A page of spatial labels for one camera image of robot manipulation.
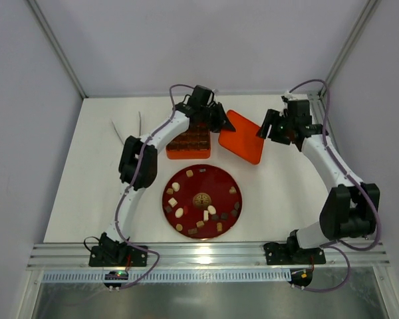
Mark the orange box lid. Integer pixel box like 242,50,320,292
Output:
218,110,264,165

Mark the white square chocolate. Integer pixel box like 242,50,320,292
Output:
168,198,178,207

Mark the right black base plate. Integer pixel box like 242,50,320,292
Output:
263,242,327,265

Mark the white rounded triangle chocolate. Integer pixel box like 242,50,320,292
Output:
172,182,180,191

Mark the white swirl round chocolate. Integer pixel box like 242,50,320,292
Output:
207,205,216,215

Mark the white swirl oval chocolate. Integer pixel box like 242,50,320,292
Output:
175,207,184,218

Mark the brown marbled bar chocolate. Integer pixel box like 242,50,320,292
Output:
188,228,198,235

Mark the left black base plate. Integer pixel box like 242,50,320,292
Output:
88,245,148,267

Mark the orange chocolate box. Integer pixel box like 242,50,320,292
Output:
166,124,211,160

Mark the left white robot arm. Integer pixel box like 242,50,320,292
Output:
88,85,235,267

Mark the slotted cable duct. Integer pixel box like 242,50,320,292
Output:
42,268,291,284

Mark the round red tray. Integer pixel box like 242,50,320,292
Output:
161,164,243,240

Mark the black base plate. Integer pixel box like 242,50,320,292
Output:
263,242,327,265
88,245,148,267

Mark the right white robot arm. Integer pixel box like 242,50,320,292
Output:
257,97,381,265

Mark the aluminium rail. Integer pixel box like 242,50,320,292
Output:
27,242,390,270

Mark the white block chocolate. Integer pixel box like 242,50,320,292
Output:
203,210,209,221

